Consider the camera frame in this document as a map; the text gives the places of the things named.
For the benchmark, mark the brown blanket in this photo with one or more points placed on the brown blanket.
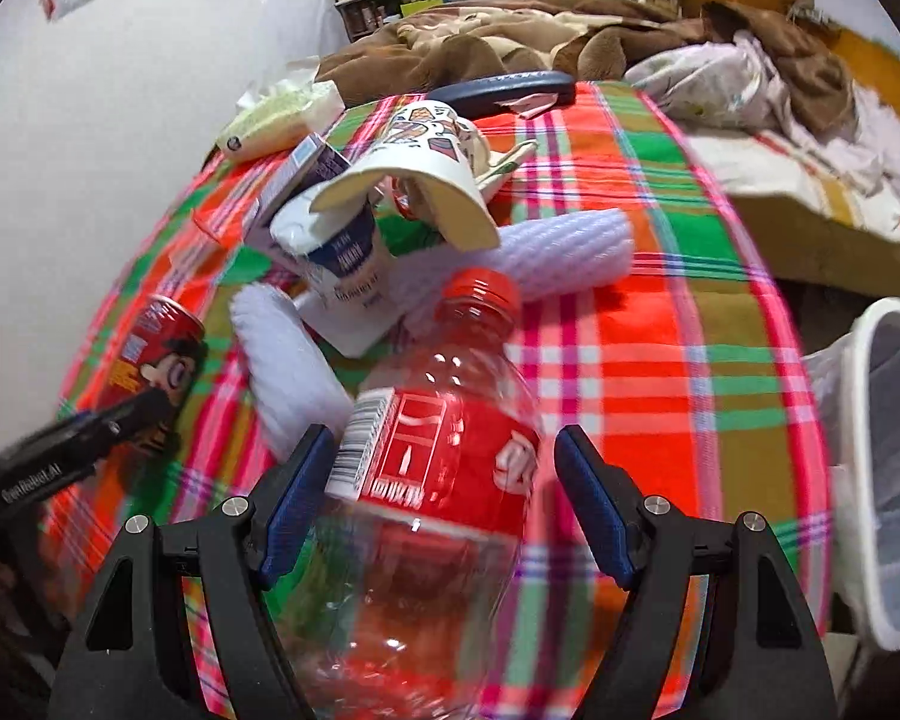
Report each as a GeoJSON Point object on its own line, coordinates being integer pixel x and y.
{"type": "Point", "coordinates": [457, 37]}

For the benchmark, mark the green tissue pack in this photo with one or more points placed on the green tissue pack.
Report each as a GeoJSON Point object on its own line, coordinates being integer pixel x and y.
{"type": "Point", "coordinates": [277, 116]}

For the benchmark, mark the patterned paper cup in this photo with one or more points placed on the patterned paper cup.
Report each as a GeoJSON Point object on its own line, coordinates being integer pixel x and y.
{"type": "Point", "coordinates": [435, 187]}

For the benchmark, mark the wooden headboard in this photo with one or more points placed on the wooden headboard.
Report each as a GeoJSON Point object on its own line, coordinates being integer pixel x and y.
{"type": "Point", "coordinates": [877, 60]}

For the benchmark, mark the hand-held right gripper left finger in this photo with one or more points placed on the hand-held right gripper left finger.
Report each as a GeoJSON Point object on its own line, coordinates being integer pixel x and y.
{"type": "Point", "coordinates": [300, 495]}

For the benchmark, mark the bed with patterned sheet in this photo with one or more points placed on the bed with patterned sheet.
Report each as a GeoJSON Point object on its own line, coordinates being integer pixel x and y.
{"type": "Point", "coordinates": [780, 165]}

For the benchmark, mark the cluttered shelf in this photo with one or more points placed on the cluttered shelf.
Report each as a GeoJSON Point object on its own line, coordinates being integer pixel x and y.
{"type": "Point", "coordinates": [390, 4]}

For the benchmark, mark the white yogurt cup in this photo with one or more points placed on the white yogurt cup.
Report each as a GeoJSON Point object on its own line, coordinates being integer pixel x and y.
{"type": "Point", "coordinates": [337, 255]}

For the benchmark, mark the white trash bin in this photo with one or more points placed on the white trash bin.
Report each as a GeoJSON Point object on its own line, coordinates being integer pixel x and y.
{"type": "Point", "coordinates": [870, 540]}

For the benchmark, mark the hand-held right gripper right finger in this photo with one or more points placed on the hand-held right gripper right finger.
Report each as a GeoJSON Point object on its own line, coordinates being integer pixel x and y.
{"type": "Point", "coordinates": [592, 495]}

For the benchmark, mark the clear plastic bottle red label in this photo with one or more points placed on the clear plastic bottle red label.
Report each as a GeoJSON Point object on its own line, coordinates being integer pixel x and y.
{"type": "Point", "coordinates": [435, 390]}

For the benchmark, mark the white foam net sleeve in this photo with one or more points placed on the white foam net sleeve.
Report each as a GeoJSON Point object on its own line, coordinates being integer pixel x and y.
{"type": "Point", "coordinates": [570, 247]}
{"type": "Point", "coordinates": [285, 367]}

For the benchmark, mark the purple milk carton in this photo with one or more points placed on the purple milk carton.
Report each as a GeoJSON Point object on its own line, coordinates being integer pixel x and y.
{"type": "Point", "coordinates": [300, 165]}

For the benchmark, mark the dark blue glasses case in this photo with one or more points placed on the dark blue glasses case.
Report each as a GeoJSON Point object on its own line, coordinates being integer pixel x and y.
{"type": "Point", "coordinates": [495, 86]}

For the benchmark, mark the plaid tablecloth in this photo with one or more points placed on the plaid tablecloth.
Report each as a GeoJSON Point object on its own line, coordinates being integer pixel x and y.
{"type": "Point", "coordinates": [645, 390]}

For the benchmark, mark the white crumpled plastic bag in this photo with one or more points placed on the white crumpled plastic bag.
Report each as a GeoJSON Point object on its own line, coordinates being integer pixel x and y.
{"type": "Point", "coordinates": [705, 82]}

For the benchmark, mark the red drink can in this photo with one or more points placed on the red drink can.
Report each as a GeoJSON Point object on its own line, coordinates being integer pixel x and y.
{"type": "Point", "coordinates": [150, 345]}

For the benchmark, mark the lavender clothes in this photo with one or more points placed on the lavender clothes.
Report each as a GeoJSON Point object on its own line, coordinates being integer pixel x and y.
{"type": "Point", "coordinates": [870, 127]}

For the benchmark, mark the small pink paper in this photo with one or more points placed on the small pink paper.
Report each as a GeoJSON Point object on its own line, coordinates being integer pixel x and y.
{"type": "Point", "coordinates": [532, 103]}

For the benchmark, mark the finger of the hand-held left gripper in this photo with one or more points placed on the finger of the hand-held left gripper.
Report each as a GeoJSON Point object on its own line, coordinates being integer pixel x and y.
{"type": "Point", "coordinates": [82, 424]}

